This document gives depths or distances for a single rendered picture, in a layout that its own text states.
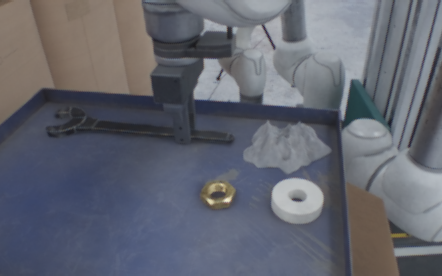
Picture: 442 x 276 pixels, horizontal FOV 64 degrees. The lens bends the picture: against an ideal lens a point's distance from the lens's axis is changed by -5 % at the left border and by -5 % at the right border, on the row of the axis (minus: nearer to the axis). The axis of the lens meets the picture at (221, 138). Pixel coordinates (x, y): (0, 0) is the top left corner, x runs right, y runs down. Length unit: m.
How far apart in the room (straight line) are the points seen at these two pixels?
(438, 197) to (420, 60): 0.38
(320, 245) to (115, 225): 0.28
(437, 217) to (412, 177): 0.11
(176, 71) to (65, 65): 0.70
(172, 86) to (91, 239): 0.24
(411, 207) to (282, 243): 0.53
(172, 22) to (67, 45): 0.70
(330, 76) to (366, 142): 0.46
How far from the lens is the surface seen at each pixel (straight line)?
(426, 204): 0.97
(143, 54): 1.67
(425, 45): 1.11
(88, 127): 0.74
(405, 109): 1.19
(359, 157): 1.05
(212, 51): 0.55
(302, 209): 0.52
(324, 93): 1.46
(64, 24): 1.18
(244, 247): 0.50
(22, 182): 0.68
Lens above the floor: 1.27
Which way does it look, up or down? 36 degrees down
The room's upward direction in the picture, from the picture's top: 2 degrees counter-clockwise
